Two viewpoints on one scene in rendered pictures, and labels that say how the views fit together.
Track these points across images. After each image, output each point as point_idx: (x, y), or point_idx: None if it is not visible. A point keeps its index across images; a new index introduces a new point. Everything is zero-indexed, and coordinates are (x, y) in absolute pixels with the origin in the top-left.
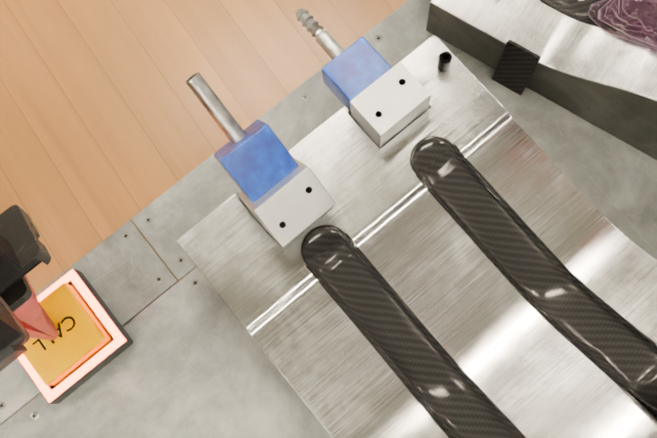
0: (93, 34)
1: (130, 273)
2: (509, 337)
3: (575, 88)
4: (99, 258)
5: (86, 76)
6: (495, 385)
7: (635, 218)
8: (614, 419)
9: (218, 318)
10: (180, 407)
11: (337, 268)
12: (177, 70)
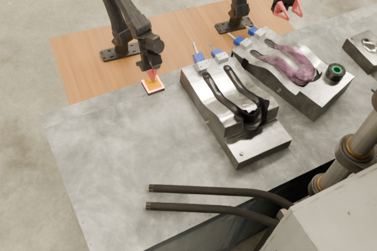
0: (167, 43)
1: (166, 80)
2: (233, 93)
3: (253, 68)
4: (160, 77)
5: (164, 50)
6: (229, 98)
7: None
8: (247, 101)
9: (180, 90)
10: (170, 101)
11: (207, 79)
12: (182, 52)
